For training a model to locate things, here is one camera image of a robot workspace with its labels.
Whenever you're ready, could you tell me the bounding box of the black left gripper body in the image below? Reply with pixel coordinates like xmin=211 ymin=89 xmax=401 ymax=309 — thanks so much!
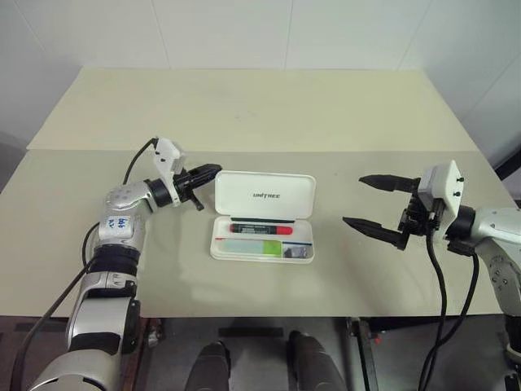
xmin=174 ymin=166 xmax=205 ymax=212

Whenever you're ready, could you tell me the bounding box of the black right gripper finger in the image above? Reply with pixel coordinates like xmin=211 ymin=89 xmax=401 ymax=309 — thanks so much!
xmin=342 ymin=217 xmax=409 ymax=251
xmin=358 ymin=173 xmax=421 ymax=193

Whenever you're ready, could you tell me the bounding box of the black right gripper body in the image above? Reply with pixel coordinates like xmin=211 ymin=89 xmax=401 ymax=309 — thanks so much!
xmin=396 ymin=188 xmax=444 ymax=242

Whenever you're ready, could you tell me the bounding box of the white plastic pencil case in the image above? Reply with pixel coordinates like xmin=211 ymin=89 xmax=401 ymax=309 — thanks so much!
xmin=209 ymin=169 xmax=318 ymax=266

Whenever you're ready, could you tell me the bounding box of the red and black marker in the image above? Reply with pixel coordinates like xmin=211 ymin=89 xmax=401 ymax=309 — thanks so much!
xmin=228 ymin=222 xmax=295 ymax=237

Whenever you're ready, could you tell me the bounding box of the pale green eraser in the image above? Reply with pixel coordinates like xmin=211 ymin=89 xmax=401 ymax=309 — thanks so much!
xmin=220 ymin=239 xmax=283 ymax=258

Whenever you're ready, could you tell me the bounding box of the dark rounded shape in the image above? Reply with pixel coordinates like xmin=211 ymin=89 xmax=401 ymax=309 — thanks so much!
xmin=286 ymin=330 xmax=348 ymax=391
xmin=190 ymin=340 xmax=234 ymax=391

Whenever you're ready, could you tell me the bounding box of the black flat bar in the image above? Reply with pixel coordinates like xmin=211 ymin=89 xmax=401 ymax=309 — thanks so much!
xmin=217 ymin=326 xmax=284 ymax=339

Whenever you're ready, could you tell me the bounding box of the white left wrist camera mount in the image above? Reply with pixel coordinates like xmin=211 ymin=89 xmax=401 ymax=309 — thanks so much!
xmin=153 ymin=137 xmax=186 ymax=208

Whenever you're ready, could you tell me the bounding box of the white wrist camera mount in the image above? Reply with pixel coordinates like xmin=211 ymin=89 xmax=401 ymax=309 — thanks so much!
xmin=153 ymin=137 xmax=186 ymax=208
xmin=418 ymin=159 xmax=467 ymax=246

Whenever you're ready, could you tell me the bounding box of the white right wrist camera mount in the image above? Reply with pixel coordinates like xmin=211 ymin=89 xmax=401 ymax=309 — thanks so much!
xmin=418 ymin=159 xmax=467 ymax=246

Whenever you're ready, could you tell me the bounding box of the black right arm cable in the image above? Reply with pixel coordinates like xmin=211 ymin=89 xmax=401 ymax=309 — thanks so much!
xmin=421 ymin=234 xmax=484 ymax=391

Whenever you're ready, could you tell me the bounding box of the black slanted frame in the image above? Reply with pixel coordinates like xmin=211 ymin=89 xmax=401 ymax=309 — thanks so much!
xmin=493 ymin=140 xmax=521 ymax=185

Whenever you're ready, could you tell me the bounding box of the brown table frame leg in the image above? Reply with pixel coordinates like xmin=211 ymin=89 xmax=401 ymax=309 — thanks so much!
xmin=344 ymin=318 xmax=383 ymax=391
xmin=138 ymin=318 xmax=164 ymax=391

